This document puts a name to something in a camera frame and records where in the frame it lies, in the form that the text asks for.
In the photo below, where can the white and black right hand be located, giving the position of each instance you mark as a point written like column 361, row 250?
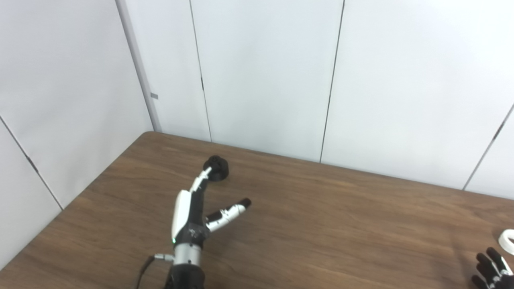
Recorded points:
column 496, row 279

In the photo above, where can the white and black left hand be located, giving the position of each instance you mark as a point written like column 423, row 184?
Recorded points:
column 182, row 212

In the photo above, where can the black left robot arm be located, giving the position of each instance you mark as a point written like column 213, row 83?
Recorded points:
column 186, row 277

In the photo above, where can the round black plastic part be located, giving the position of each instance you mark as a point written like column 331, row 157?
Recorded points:
column 220, row 168

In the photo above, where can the grey wall corner post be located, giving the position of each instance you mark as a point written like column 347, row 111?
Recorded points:
column 138, row 68

